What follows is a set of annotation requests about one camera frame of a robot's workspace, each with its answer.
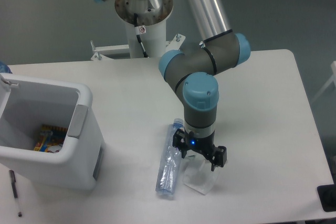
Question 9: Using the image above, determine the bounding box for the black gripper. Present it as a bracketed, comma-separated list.
[172, 129, 227, 172]

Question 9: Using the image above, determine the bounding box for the crushed clear plastic bottle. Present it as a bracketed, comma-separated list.
[155, 118, 184, 198]

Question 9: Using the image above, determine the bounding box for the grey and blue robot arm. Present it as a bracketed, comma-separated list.
[95, 0, 251, 168]

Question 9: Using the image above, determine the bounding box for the white open trash can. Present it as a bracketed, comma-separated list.
[1, 73, 104, 190]

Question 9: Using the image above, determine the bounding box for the black device at table edge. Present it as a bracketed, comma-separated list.
[317, 184, 335, 212]

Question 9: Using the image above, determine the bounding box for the colourful snack wrapper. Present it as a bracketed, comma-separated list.
[33, 124, 68, 153]

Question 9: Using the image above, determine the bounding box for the black pen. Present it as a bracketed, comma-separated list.
[9, 170, 23, 218]

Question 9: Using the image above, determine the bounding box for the blue object at left edge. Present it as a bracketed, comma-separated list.
[0, 61, 12, 73]

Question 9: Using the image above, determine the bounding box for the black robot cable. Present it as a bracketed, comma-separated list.
[133, 13, 150, 59]

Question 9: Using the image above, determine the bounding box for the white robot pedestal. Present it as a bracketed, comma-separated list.
[91, 0, 186, 60]

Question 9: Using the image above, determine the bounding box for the white frame at right edge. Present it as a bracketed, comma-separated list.
[311, 61, 335, 104]

